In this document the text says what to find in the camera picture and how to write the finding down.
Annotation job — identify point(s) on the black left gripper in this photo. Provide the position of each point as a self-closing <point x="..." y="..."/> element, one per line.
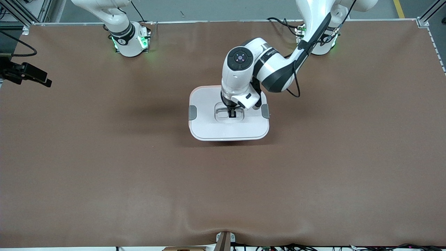
<point x="230" y="108"/>

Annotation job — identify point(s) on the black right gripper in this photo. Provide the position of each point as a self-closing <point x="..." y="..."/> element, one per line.
<point x="13" y="71"/>

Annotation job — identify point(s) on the white plastic box lid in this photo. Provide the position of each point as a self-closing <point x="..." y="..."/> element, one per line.
<point x="209" y="129"/>

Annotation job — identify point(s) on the grey lid latch clip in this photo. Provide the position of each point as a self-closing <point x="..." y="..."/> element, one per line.
<point x="192" y="112"/>
<point x="265" y="111"/>

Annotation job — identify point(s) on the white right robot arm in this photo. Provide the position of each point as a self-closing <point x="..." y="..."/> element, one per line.
<point x="104" y="14"/>

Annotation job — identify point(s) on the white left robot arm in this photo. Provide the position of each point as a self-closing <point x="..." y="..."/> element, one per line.
<point x="240" y="78"/>

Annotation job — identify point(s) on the brown table mat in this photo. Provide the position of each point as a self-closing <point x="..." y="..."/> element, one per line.
<point x="104" y="174"/>

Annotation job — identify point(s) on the aluminium frame post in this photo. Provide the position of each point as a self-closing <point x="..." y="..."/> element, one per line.
<point x="430" y="12"/>
<point x="17" y="12"/>

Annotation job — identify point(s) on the silver table edge rail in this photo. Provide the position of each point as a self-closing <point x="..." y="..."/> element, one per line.
<point x="437" y="48"/>
<point x="226" y="21"/>

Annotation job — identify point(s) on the brown post with grey bracket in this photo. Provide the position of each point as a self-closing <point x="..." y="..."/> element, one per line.
<point x="223" y="242"/>

